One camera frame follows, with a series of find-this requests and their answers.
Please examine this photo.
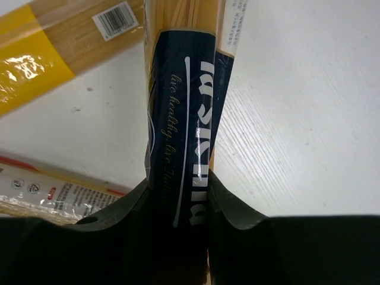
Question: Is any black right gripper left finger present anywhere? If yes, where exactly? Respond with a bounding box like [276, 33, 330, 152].
[1, 181, 189, 284]

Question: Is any yellow spaghetti bag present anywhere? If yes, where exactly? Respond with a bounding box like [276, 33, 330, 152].
[1, 1, 144, 115]

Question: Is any red white spaghetti bag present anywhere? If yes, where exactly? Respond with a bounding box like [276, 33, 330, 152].
[1, 156, 131, 225]

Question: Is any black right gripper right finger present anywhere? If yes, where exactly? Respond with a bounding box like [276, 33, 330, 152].
[208, 173, 379, 284]

